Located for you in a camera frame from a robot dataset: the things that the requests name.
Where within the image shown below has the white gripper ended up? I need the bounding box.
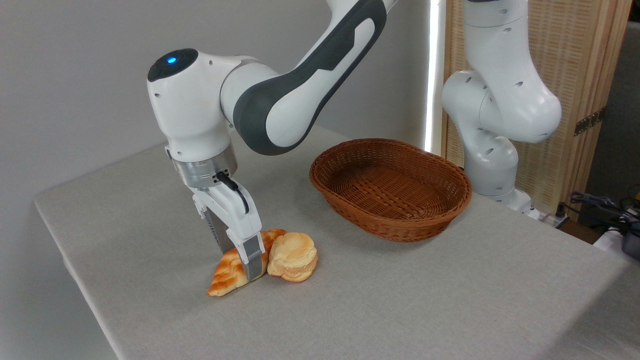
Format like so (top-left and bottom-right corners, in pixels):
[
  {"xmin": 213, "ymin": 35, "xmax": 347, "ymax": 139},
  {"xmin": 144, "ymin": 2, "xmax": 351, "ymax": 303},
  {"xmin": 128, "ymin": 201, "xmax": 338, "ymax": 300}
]
[{"xmin": 192, "ymin": 180, "xmax": 269, "ymax": 281}]

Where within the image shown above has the braided golden bread loaf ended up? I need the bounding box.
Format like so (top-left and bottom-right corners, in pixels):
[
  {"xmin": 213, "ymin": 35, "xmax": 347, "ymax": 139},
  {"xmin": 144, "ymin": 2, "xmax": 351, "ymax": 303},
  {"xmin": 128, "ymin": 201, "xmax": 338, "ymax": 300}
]
[{"xmin": 207, "ymin": 228, "xmax": 288, "ymax": 297}]

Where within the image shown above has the round pale bread bun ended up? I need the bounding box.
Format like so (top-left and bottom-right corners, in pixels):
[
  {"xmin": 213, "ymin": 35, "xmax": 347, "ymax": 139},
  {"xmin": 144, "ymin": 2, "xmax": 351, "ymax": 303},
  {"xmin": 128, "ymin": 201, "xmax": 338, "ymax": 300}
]
[{"xmin": 267, "ymin": 232, "xmax": 319, "ymax": 283}]

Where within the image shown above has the brown wicker oval basket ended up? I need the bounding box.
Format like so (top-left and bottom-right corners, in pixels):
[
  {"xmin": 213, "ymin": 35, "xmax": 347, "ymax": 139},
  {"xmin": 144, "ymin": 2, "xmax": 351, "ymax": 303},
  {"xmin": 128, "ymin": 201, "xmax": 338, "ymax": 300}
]
[{"xmin": 308, "ymin": 138, "xmax": 473, "ymax": 244}]

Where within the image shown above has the grey tablecloth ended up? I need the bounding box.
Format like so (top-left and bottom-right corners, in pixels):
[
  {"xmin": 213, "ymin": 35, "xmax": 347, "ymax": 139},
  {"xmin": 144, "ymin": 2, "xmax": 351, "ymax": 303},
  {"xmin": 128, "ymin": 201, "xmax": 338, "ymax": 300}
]
[{"xmin": 33, "ymin": 125, "xmax": 640, "ymax": 360}]

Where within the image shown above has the dark metal screen hinge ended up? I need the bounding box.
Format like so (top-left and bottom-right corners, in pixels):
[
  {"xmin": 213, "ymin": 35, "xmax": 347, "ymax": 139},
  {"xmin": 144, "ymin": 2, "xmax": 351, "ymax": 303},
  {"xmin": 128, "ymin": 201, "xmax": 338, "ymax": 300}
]
[{"xmin": 573, "ymin": 107, "xmax": 607, "ymax": 137}]

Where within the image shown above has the wooden bamboo folding screen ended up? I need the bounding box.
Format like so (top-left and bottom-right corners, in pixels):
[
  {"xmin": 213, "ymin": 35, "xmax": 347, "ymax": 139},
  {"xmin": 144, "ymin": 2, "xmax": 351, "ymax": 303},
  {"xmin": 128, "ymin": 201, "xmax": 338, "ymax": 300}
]
[{"xmin": 442, "ymin": 0, "xmax": 634, "ymax": 222}]

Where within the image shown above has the grey box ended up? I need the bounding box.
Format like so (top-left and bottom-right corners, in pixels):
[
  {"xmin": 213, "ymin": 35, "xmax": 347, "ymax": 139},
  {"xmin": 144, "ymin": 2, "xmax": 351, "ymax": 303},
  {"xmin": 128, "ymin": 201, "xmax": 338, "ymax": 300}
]
[{"xmin": 621, "ymin": 232, "xmax": 640, "ymax": 261}]

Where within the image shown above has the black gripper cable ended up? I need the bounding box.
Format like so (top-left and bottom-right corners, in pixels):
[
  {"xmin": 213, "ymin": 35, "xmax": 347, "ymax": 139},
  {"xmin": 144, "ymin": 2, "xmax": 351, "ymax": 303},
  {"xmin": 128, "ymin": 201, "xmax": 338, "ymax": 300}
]
[{"xmin": 214, "ymin": 171, "xmax": 250, "ymax": 215}]

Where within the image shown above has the dark blue cable bundle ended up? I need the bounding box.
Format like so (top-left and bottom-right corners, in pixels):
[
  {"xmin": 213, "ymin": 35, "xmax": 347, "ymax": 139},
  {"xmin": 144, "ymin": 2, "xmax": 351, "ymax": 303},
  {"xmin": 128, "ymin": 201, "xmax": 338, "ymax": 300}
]
[{"xmin": 569, "ymin": 191, "xmax": 640, "ymax": 237}]

